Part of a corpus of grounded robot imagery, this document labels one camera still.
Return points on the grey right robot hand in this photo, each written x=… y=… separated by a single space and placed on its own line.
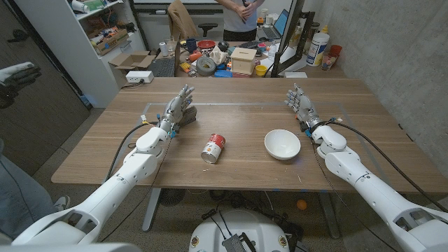
x=306 y=106

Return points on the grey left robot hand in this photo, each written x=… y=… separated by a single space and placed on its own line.
x=173 y=110

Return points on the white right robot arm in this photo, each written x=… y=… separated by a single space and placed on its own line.
x=378 y=196

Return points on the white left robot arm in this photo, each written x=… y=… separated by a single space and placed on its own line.
x=115 y=185

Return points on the white ceramic bowl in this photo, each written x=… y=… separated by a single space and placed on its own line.
x=282 y=144

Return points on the red white soup can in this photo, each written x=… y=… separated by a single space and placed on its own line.
x=213 y=148

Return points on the red bowl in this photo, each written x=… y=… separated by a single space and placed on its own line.
x=206 y=44

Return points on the white card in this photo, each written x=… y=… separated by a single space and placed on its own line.
x=295 y=74

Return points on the black keyboard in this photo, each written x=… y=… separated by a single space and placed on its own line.
x=162 y=67

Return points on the white power strip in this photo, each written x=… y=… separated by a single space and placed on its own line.
x=139 y=76

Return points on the clear glass with items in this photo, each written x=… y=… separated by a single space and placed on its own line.
x=329 y=62

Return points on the orange bottle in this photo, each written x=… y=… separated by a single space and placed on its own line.
x=194 y=56

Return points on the yellow cup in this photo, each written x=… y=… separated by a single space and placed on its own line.
x=260 y=70

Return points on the white canister blue label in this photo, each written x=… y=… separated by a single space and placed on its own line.
x=316 y=49

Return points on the blue plastic block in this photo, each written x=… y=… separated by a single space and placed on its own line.
x=223 y=73

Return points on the red cup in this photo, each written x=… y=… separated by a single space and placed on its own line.
x=336 y=49

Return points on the open cardboard box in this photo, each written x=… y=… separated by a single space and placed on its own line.
x=132 y=60

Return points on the dark blue mug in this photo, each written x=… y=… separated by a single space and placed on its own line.
x=191 y=45

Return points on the beige crumpled bag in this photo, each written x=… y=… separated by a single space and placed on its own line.
x=217 y=55

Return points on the wooden box with slot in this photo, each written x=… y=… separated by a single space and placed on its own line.
x=243 y=61

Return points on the open laptop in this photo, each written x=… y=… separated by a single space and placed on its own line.
x=274 y=29

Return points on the black monitor on stand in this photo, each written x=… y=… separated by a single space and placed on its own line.
x=292 y=24

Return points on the black round fan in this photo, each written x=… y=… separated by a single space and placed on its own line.
x=171 y=196

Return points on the brown jacket on chair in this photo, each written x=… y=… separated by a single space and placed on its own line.
x=180 y=19

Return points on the cardboard box of clutter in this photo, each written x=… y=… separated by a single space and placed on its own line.
x=110 y=42

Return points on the orange ball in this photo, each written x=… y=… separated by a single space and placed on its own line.
x=301 y=204

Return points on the grey table leg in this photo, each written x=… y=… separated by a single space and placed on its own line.
x=329 y=215
x=151 y=210

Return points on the white shelf unit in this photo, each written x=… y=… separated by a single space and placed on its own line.
x=80 y=59

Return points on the person in grey shirt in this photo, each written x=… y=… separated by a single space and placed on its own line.
x=238 y=19

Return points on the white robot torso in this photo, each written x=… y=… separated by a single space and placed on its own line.
x=241 y=224

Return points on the person in blue jeans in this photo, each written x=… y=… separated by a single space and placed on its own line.
x=17 y=196

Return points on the grey duct tape roll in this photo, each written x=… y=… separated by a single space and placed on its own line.
x=206 y=66

